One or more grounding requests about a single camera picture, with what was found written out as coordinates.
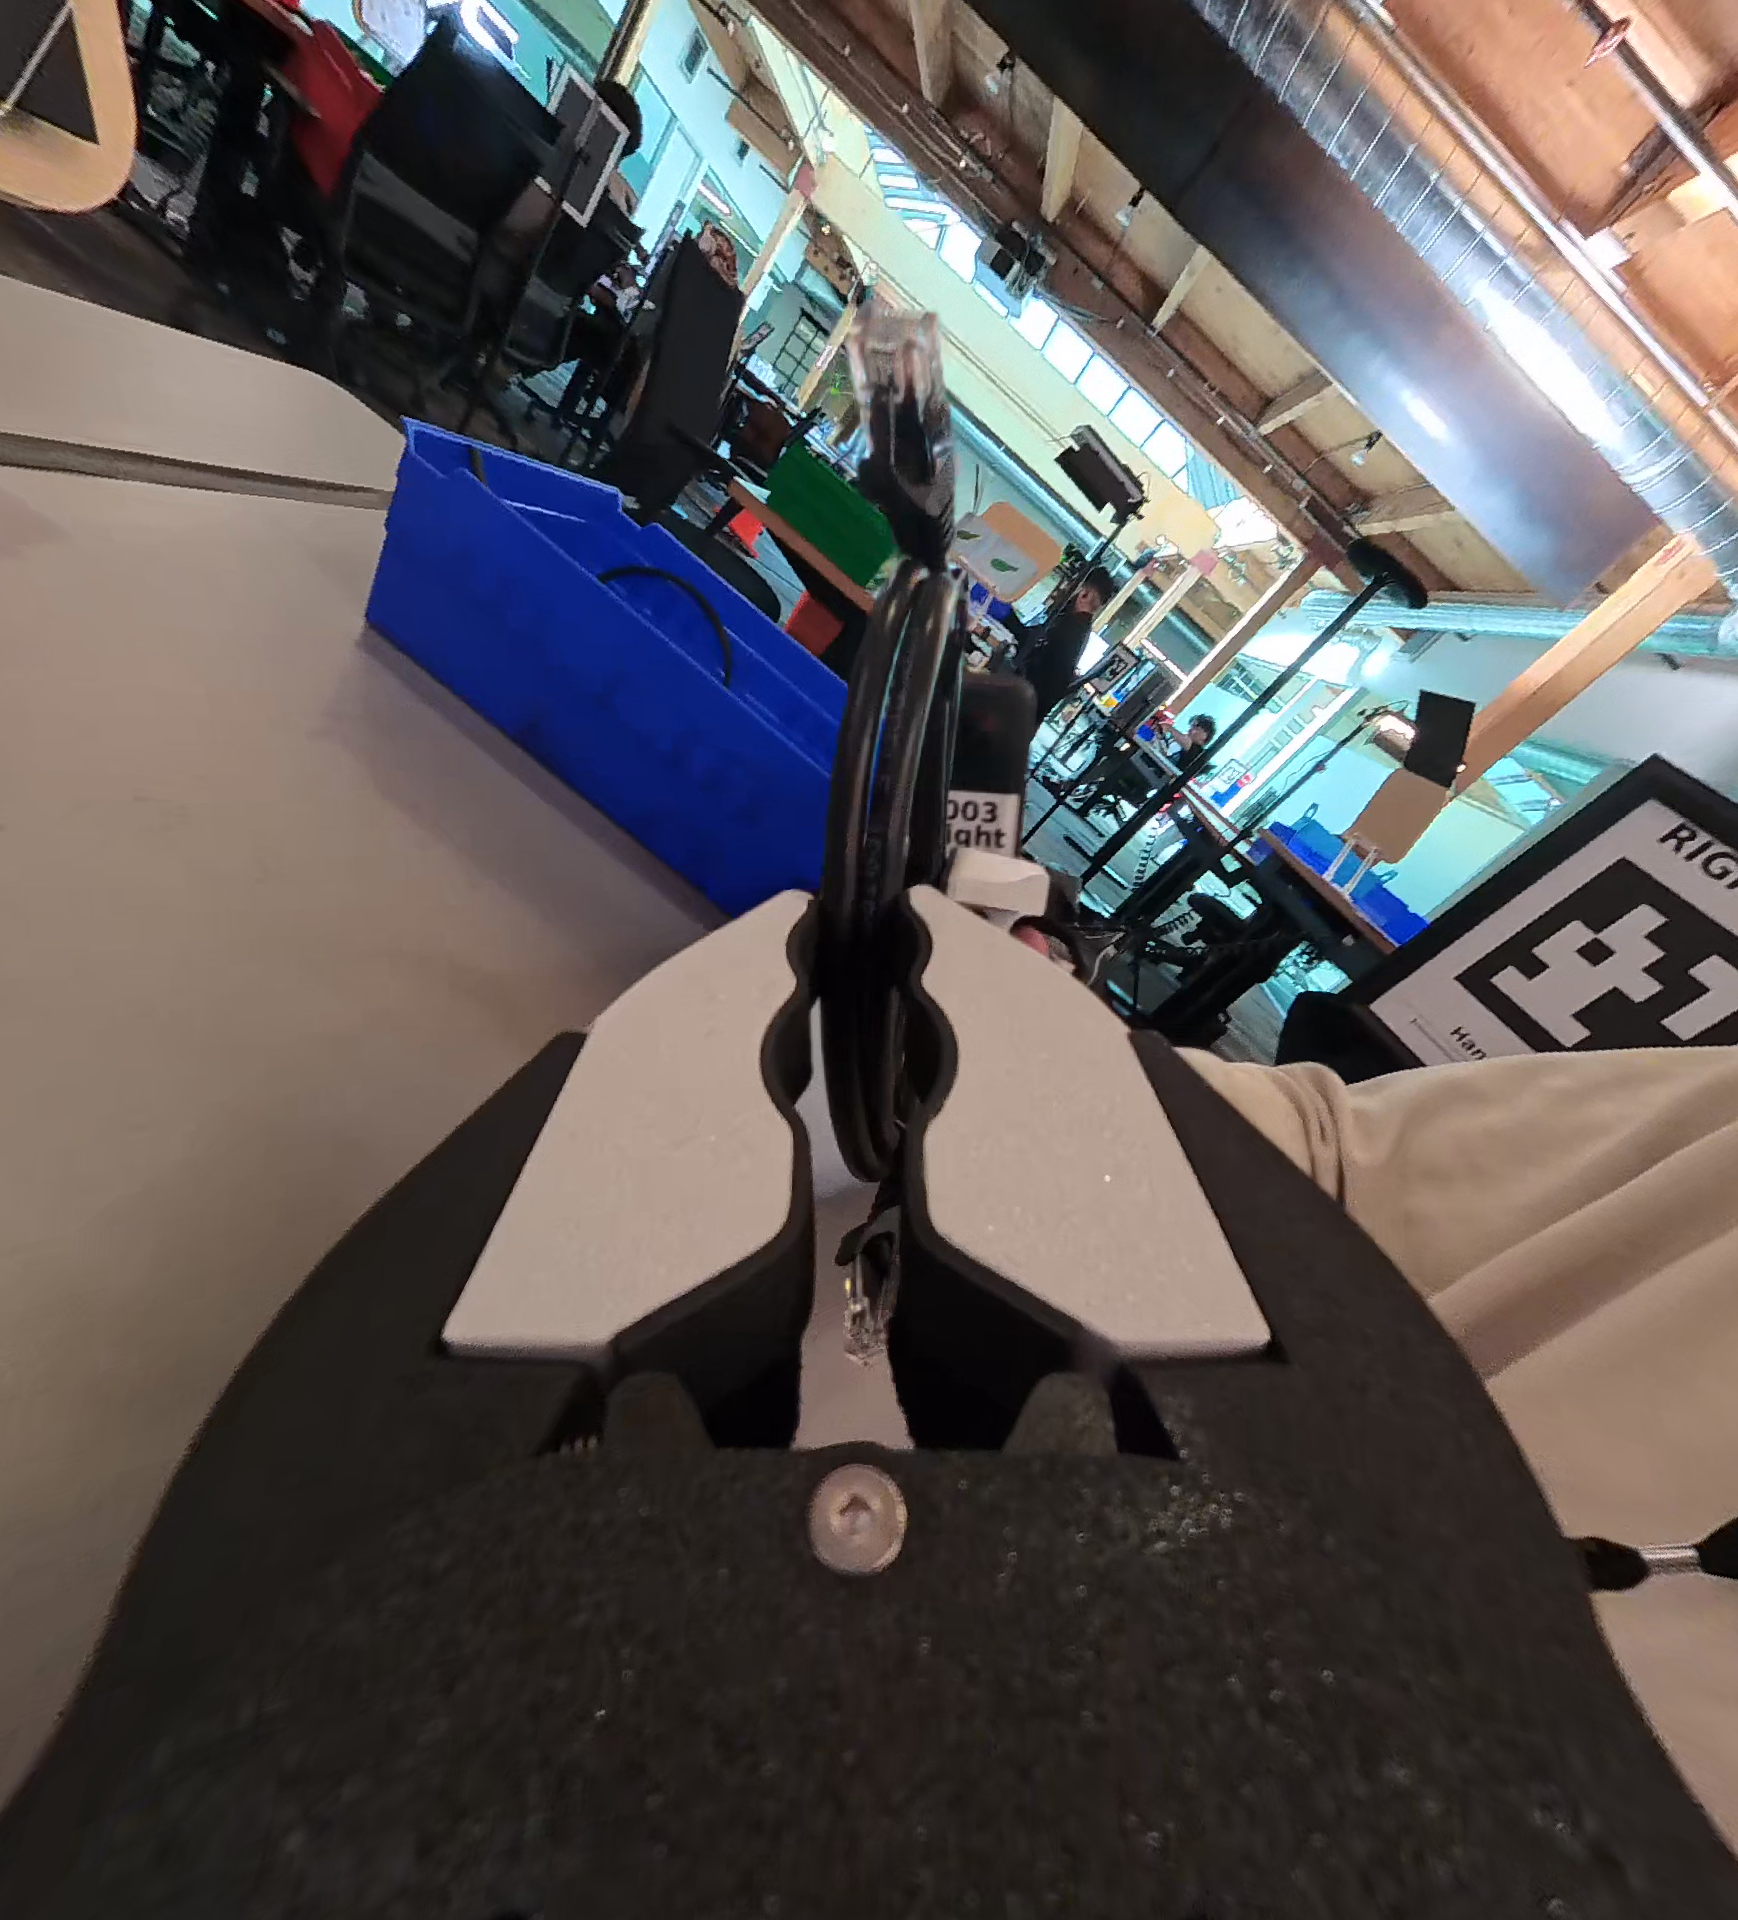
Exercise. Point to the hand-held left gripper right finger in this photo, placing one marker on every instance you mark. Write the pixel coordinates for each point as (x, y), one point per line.
(1094, 1169)

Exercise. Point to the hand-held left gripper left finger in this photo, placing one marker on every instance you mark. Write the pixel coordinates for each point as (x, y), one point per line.
(614, 1169)

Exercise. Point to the blue plastic bin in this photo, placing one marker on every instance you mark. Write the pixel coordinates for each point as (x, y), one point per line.
(586, 719)

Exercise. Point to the person's right forearm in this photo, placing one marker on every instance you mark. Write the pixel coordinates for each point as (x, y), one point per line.
(1635, 1156)

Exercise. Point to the grey desk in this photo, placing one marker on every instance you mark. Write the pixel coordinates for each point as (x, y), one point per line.
(209, 975)
(89, 374)

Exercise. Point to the wooden board with green leaf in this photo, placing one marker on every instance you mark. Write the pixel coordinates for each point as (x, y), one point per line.
(1016, 547)

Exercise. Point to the red box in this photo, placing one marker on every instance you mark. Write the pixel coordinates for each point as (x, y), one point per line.
(809, 624)

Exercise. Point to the wooden table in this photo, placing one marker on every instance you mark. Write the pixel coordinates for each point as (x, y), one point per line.
(809, 547)

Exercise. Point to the green plastic bin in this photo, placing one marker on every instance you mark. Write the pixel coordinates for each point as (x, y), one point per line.
(832, 503)

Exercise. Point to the black hanging monitor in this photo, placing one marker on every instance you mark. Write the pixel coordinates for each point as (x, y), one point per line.
(1102, 468)

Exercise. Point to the black floor lamp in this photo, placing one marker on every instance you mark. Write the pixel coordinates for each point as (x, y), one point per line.
(1387, 573)

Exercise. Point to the black box on stand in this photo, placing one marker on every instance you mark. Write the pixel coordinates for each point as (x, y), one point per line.
(1441, 736)

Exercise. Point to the black office chair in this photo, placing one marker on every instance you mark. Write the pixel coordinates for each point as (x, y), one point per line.
(690, 374)
(436, 134)

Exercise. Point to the black ceiling panel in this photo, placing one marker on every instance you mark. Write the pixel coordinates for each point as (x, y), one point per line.
(1334, 300)

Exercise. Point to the framed marker board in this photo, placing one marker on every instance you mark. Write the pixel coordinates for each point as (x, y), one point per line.
(1635, 975)

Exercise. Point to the wood-framed black screen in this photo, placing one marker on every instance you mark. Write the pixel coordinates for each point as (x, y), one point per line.
(53, 90)

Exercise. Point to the silver air duct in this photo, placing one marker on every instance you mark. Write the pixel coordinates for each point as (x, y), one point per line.
(1649, 450)

